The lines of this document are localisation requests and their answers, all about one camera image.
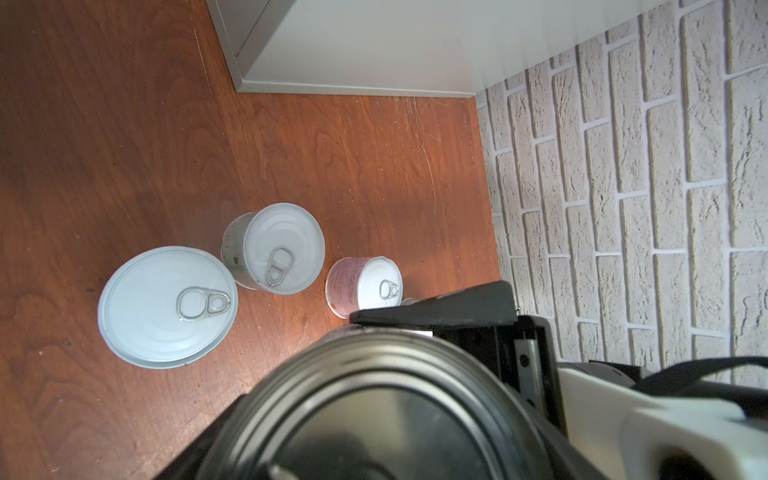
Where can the blue Progresso soup can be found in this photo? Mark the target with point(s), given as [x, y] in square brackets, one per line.
[379, 404]

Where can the yellow label can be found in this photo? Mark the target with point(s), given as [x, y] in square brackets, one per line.
[167, 307]

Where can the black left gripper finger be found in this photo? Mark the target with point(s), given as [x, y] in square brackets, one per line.
[188, 462]

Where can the grey metal cabinet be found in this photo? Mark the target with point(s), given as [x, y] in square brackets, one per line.
[418, 48]

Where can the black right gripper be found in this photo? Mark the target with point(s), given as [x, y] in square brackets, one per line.
[483, 321]

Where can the pink label can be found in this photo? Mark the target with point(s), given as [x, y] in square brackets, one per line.
[363, 283]

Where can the white grey label can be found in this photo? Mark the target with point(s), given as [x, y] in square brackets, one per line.
[279, 249]

